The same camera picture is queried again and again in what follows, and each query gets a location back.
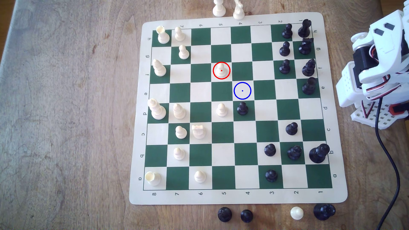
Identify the green and cream chess mat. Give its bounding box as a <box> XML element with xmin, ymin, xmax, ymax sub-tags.
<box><xmin>129</xmin><ymin>12</ymin><xmax>348</xmax><ymax>205</ymax></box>

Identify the white chess piece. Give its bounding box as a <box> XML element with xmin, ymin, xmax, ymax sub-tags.
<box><xmin>213</xmin><ymin>0</ymin><xmax>226</xmax><ymax>17</ymax></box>

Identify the large black chess piece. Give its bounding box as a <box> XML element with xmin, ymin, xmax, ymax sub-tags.
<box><xmin>313</xmin><ymin>203</ymin><xmax>336</xmax><ymax>221</ymax></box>

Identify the white knight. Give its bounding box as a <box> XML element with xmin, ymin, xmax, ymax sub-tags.
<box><xmin>233</xmin><ymin>0</ymin><xmax>245</xmax><ymax>20</ymax></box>
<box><xmin>192</xmin><ymin>125</ymin><xmax>206</xmax><ymax>139</ymax></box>

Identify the white bishop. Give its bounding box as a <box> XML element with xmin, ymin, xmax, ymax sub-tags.
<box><xmin>173</xmin><ymin>103</ymin><xmax>186</xmax><ymax>119</ymax></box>
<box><xmin>152</xmin><ymin>59</ymin><xmax>167</xmax><ymax>77</ymax></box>

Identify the tall white queen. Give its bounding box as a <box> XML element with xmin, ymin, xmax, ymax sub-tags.
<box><xmin>147</xmin><ymin>98</ymin><xmax>167</xmax><ymax>120</ymax></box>

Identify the white rook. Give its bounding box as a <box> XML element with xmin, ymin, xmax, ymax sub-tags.
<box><xmin>145</xmin><ymin>171</ymin><xmax>161</xmax><ymax>187</ymax></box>
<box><xmin>157</xmin><ymin>26</ymin><xmax>170</xmax><ymax>44</ymax></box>

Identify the black pawn row b right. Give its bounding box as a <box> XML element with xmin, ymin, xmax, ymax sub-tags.
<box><xmin>287</xmin><ymin>145</ymin><xmax>302</xmax><ymax>161</ymax></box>

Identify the black king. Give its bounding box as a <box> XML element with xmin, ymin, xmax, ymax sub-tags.
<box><xmin>302</xmin><ymin>77</ymin><xmax>318</xmax><ymax>95</ymax></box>

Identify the black bishop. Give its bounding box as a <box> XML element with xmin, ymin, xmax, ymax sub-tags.
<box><xmin>302</xmin><ymin>59</ymin><xmax>316</xmax><ymax>77</ymax></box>

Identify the black knight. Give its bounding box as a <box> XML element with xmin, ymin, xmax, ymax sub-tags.
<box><xmin>298</xmin><ymin>37</ymin><xmax>314</xmax><ymax>55</ymax></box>

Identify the black rook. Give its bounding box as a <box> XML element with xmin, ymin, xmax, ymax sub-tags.
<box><xmin>298</xmin><ymin>19</ymin><xmax>312</xmax><ymax>38</ymax></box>

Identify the red clamp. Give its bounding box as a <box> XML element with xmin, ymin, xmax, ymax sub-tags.
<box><xmin>389</xmin><ymin>103</ymin><xmax>409</xmax><ymax>116</ymax></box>

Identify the black cable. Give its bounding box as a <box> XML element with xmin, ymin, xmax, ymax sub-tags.
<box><xmin>374</xmin><ymin>97</ymin><xmax>401</xmax><ymax>230</ymax></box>

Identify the white perforated base plate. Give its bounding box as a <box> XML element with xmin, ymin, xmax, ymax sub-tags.
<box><xmin>351</xmin><ymin>102</ymin><xmax>405</xmax><ymax>129</ymax></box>

